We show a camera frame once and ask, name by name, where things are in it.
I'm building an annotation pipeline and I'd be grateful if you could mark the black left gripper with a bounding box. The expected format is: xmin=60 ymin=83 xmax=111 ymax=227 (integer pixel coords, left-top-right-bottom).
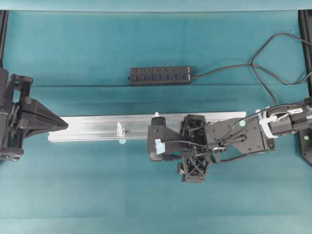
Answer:
xmin=0 ymin=68 xmax=68 ymax=162

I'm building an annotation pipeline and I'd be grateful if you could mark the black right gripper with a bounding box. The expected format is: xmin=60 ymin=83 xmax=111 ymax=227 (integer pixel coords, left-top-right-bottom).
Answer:
xmin=178 ymin=115 xmax=275 ymax=183

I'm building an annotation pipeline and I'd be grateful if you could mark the black USB cable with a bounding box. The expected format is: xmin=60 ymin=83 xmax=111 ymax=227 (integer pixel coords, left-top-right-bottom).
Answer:
xmin=191 ymin=33 xmax=312 ymax=109

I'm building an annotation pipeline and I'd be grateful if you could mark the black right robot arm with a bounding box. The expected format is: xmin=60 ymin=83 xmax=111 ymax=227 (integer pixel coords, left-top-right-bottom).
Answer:
xmin=178 ymin=100 xmax=312 ymax=183

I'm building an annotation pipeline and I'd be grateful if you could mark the black multi-port USB hub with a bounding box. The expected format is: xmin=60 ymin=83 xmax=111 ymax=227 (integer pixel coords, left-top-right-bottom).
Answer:
xmin=129 ymin=66 xmax=192 ymax=86

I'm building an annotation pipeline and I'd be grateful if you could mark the black right camera cable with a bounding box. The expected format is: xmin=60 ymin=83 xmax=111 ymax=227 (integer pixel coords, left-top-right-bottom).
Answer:
xmin=160 ymin=104 xmax=305 ymax=162

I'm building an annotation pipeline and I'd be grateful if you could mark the aluminium extrusion rail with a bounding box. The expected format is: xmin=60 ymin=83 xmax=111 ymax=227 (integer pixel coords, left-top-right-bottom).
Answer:
xmin=47 ymin=111 xmax=247 ymax=144

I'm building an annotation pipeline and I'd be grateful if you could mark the white ring clip left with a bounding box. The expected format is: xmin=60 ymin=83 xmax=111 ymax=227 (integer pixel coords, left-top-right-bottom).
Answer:
xmin=117 ymin=122 xmax=126 ymax=144

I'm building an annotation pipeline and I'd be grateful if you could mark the black frame post left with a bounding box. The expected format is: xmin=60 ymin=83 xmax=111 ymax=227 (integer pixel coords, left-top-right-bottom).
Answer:
xmin=0 ymin=10 xmax=9 ymax=67

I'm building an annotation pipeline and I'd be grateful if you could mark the black frame post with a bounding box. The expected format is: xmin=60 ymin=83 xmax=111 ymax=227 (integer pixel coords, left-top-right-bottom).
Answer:
xmin=298 ymin=9 xmax=312 ymax=165
xmin=0 ymin=10 xmax=9 ymax=67

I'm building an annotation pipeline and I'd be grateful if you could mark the black frame post right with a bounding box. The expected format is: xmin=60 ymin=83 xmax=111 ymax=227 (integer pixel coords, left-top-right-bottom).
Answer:
xmin=298 ymin=9 xmax=312 ymax=165

